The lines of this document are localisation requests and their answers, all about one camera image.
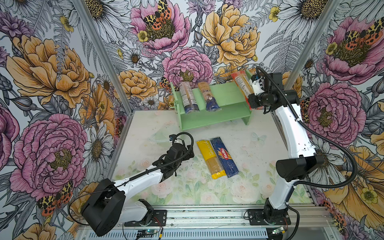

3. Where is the yellow Pastatime spaghetti bag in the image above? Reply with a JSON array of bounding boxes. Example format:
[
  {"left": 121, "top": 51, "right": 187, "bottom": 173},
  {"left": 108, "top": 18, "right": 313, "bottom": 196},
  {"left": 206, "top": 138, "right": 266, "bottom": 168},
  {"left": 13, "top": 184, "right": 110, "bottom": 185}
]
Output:
[{"left": 197, "top": 140, "right": 226, "bottom": 180}]

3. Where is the red white label spaghetti bag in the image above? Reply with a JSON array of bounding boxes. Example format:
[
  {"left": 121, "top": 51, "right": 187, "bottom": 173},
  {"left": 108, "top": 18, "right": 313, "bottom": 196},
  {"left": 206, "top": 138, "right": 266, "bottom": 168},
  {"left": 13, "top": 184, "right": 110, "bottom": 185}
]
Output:
[{"left": 231, "top": 71, "right": 254, "bottom": 109}]

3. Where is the clear grey label spaghetti bag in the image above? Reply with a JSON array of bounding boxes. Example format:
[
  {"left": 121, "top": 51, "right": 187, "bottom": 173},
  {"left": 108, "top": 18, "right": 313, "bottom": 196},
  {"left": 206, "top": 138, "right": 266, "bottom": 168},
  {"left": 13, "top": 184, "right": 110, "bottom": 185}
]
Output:
[{"left": 179, "top": 82, "right": 200, "bottom": 114}]

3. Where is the blue Barilla spaghetti box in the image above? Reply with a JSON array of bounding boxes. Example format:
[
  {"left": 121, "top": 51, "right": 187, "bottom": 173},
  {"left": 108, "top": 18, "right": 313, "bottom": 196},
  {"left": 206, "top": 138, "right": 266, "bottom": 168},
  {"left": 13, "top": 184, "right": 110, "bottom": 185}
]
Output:
[{"left": 210, "top": 137, "right": 239, "bottom": 178}]

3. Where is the yellow blue spaghetti bag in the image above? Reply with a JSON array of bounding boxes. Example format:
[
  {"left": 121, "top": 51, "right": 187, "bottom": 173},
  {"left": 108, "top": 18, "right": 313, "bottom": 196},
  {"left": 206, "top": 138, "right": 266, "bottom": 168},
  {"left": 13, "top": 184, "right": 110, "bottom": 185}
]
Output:
[{"left": 197, "top": 81, "right": 221, "bottom": 112}]

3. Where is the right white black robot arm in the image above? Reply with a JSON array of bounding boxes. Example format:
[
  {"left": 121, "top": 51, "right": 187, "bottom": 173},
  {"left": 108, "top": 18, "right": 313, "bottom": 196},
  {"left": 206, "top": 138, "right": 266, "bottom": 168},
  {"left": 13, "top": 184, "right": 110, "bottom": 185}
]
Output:
[{"left": 247, "top": 74, "right": 324, "bottom": 226}]

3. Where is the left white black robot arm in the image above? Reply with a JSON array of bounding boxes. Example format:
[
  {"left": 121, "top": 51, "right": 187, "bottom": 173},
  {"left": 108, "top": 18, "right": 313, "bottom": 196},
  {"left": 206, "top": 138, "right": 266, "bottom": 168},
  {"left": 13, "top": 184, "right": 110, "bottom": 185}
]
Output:
[{"left": 81, "top": 143, "right": 194, "bottom": 237}]

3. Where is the green wooden two-tier shelf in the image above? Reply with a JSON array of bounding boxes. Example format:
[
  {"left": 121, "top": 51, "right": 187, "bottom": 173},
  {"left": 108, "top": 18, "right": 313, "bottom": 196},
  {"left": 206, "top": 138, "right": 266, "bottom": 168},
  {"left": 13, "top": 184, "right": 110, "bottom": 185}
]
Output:
[{"left": 171, "top": 82, "right": 262, "bottom": 140}]

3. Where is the small green circuit board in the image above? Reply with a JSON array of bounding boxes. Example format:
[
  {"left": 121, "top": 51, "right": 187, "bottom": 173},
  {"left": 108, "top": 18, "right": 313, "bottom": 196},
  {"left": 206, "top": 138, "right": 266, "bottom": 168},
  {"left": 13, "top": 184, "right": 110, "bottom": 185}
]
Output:
[{"left": 136, "top": 229, "right": 158, "bottom": 240}]

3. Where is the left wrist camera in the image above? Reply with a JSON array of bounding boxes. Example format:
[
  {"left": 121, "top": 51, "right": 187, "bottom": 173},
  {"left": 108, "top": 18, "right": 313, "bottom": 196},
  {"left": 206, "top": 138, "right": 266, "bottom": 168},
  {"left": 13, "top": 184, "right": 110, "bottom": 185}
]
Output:
[{"left": 169, "top": 134, "right": 181, "bottom": 146}]

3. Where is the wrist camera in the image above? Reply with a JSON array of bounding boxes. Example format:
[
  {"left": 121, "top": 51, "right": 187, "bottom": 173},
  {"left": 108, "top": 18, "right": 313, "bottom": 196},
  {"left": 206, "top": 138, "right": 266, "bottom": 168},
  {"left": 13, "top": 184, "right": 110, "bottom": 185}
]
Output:
[
  {"left": 169, "top": 134, "right": 181, "bottom": 146},
  {"left": 251, "top": 75, "right": 265, "bottom": 96}
]

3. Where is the left black corrugated cable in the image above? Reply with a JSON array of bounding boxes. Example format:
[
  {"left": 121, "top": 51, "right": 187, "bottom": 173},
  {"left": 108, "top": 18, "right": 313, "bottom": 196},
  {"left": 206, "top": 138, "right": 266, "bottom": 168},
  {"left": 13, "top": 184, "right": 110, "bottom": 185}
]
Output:
[{"left": 68, "top": 131, "right": 195, "bottom": 226}]

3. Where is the black corrugated cable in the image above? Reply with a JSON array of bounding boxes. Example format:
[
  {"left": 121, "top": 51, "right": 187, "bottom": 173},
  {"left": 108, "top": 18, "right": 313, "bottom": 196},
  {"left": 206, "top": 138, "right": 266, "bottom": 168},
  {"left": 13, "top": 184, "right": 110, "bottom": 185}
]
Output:
[
  {"left": 68, "top": 131, "right": 195, "bottom": 226},
  {"left": 255, "top": 65, "right": 358, "bottom": 240}
]

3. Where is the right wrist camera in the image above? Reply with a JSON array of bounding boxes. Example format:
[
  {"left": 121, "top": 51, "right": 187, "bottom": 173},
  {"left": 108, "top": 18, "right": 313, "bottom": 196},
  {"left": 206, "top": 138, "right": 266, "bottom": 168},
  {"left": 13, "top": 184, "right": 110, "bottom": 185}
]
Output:
[{"left": 251, "top": 75, "right": 265, "bottom": 96}]

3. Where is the right black corrugated cable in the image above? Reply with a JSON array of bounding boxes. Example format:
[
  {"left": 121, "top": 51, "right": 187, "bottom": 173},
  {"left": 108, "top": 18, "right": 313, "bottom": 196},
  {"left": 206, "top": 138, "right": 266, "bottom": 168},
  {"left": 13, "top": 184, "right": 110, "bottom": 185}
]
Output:
[{"left": 255, "top": 65, "right": 358, "bottom": 240}]

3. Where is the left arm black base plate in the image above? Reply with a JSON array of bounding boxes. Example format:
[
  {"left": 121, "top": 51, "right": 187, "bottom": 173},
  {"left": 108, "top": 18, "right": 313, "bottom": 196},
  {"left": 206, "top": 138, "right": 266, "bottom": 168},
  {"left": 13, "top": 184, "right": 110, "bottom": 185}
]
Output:
[{"left": 124, "top": 210, "right": 168, "bottom": 227}]

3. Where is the aluminium front rail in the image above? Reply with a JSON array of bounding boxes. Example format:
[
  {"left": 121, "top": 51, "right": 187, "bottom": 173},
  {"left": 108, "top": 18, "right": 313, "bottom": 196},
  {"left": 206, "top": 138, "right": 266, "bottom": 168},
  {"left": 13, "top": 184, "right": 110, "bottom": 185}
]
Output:
[{"left": 74, "top": 205, "right": 340, "bottom": 240}]

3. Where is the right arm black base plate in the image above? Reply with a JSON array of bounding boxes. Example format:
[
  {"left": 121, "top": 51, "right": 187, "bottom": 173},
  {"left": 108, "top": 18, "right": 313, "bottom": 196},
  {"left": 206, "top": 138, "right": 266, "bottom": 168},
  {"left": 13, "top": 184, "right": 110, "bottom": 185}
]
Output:
[{"left": 245, "top": 209, "right": 292, "bottom": 226}]

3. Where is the right aluminium corner post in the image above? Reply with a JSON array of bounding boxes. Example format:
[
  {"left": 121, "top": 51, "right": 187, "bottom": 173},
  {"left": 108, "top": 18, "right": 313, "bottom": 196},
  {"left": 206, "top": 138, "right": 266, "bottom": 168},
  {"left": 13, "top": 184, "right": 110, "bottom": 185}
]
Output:
[{"left": 271, "top": 0, "right": 343, "bottom": 114}]

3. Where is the aluminium corner post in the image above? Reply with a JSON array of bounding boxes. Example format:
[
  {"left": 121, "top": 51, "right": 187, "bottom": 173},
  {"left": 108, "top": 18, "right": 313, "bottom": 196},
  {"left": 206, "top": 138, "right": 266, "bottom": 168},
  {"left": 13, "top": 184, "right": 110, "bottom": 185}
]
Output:
[
  {"left": 74, "top": 1, "right": 133, "bottom": 117},
  {"left": 271, "top": 0, "right": 343, "bottom": 114}
]

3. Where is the left aluminium corner post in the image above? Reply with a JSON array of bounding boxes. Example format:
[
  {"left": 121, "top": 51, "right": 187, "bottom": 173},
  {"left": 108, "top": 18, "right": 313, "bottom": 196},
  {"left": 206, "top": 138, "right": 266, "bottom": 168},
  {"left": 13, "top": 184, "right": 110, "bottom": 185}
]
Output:
[{"left": 74, "top": 1, "right": 133, "bottom": 117}]

